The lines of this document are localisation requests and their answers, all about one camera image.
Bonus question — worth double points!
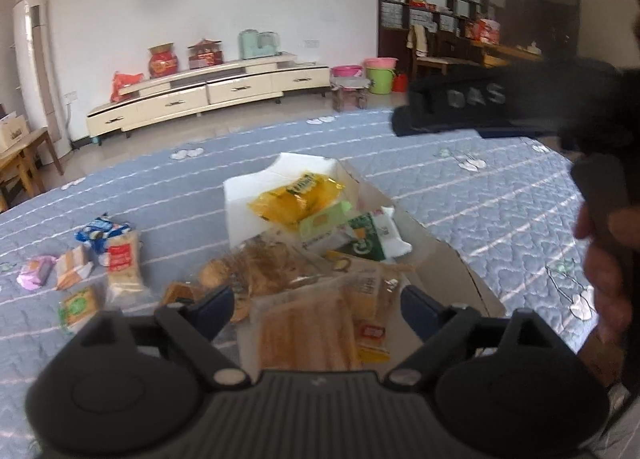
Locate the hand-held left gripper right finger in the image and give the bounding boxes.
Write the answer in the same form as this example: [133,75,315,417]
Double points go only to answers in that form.
[389,284,571,386]

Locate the red plastic bag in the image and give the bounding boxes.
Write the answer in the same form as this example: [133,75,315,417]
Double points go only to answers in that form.
[110,71,137,103]

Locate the white paper box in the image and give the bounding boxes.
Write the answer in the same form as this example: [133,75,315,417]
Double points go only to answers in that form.
[0,112,32,153]

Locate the red label rice cracker packet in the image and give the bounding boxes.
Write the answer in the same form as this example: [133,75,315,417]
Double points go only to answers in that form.
[104,230,152,303]

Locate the pink snack packet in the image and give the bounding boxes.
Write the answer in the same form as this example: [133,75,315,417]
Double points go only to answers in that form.
[16,255,59,291]

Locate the green bucket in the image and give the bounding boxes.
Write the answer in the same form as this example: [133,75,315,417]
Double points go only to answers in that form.
[366,66,396,95]

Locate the red gift box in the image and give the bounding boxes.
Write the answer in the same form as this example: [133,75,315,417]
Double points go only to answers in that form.
[187,38,225,70]

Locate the yellow hanging cloth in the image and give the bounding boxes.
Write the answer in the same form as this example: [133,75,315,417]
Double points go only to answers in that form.
[407,24,429,58]

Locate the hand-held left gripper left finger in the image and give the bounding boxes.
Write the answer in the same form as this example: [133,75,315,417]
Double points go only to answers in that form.
[70,284,249,387]

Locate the green label biscuit packet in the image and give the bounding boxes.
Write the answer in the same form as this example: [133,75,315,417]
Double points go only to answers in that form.
[58,285,102,336]

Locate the cardboard box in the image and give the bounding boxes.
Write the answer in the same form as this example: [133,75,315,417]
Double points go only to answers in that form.
[221,152,507,375]

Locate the dark green snack packet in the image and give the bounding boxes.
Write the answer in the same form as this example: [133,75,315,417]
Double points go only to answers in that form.
[324,209,414,263]

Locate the person's right forearm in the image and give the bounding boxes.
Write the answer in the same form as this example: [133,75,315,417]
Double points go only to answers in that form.
[580,336,640,407]

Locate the yellow-edged bread bag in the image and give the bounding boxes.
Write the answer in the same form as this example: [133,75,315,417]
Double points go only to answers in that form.
[325,258,403,366]

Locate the small toast packet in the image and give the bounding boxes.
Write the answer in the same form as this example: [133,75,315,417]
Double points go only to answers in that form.
[54,245,94,291]

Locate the person's right hand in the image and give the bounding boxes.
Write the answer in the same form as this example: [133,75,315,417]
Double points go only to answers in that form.
[575,208,636,343]

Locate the cream TV cabinet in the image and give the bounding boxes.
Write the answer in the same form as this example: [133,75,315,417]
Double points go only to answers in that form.
[85,53,332,146]

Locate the light green snack packet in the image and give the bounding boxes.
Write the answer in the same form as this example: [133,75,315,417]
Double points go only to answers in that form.
[299,200,354,241]

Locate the clear mixed cookie bag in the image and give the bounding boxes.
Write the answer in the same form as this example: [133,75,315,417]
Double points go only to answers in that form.
[199,236,326,324]

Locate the clear sliced toast bag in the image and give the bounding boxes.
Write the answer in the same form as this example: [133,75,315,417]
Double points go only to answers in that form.
[249,284,362,373]

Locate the brown cake packet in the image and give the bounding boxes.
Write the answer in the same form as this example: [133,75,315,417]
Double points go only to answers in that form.
[159,280,200,314]

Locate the white tower air conditioner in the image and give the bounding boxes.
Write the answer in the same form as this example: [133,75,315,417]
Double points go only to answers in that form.
[12,0,69,161]

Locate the wooden side table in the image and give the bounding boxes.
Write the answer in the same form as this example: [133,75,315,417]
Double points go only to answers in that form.
[414,42,544,76]

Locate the wooden chair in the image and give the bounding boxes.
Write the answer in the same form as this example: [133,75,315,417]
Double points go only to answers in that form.
[0,126,66,212]

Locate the blue cookie packet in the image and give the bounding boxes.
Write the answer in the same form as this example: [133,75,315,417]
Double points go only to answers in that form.
[75,214,132,267]

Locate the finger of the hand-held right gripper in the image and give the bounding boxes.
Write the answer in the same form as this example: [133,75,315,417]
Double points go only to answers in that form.
[474,125,559,141]
[391,105,478,138]

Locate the blue quilted blanket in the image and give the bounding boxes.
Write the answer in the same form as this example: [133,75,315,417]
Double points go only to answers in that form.
[0,109,640,442]

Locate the mint green kitchen appliance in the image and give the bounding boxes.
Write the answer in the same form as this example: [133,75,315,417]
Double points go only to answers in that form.
[238,29,281,60]

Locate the red snack packages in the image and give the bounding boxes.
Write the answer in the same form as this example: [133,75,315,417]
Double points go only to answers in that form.
[465,18,502,44]

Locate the yellow snack bag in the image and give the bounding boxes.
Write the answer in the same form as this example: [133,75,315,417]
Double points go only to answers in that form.
[248,172,347,228]

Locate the red round jar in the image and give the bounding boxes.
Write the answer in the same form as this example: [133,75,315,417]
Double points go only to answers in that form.
[148,42,180,79]

